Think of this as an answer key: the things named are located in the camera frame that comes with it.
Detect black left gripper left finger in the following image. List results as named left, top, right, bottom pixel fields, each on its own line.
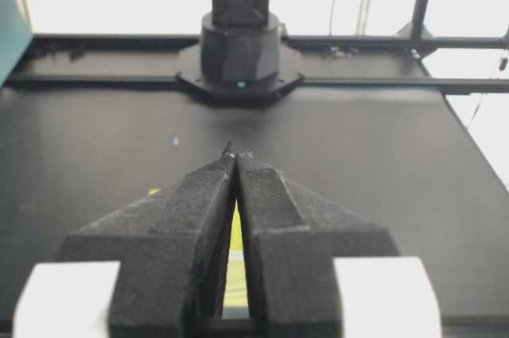
left=55, top=153, right=236, bottom=337

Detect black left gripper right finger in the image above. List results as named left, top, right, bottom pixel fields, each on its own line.
left=236, top=153, right=398, bottom=337

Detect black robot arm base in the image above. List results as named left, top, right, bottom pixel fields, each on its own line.
left=177, top=0, right=303, bottom=102

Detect yellow towel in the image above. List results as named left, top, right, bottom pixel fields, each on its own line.
left=147, top=188, right=253, bottom=320

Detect teal panel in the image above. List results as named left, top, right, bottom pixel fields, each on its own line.
left=1, top=0, right=33, bottom=86

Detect black metal frame rails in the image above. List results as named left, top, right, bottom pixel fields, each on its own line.
left=7, top=0, right=508, bottom=102

